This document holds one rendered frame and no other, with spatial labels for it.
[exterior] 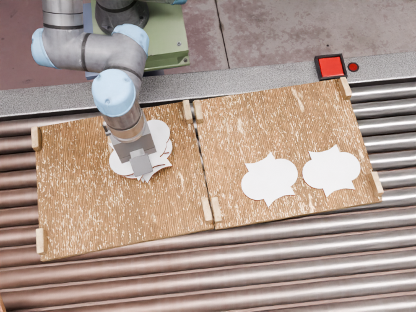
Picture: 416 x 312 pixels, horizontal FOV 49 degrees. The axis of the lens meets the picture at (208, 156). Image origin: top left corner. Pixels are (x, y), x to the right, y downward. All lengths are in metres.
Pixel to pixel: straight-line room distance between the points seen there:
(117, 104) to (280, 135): 0.50
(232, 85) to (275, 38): 1.27
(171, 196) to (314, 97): 0.46
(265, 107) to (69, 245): 0.60
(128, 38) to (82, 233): 0.48
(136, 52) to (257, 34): 1.66
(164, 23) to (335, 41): 1.38
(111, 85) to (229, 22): 1.77
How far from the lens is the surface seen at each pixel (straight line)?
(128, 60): 0.89
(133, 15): 1.31
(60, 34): 0.93
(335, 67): 1.32
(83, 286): 1.13
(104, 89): 0.84
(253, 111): 1.21
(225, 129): 1.18
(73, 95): 1.31
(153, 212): 1.12
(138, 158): 1.02
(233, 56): 2.44
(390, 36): 2.67
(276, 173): 1.14
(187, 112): 1.18
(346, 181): 1.16
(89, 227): 1.14
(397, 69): 1.39
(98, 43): 0.92
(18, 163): 1.27
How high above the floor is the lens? 2.00
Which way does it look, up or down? 67 degrees down
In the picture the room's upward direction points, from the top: 3 degrees counter-clockwise
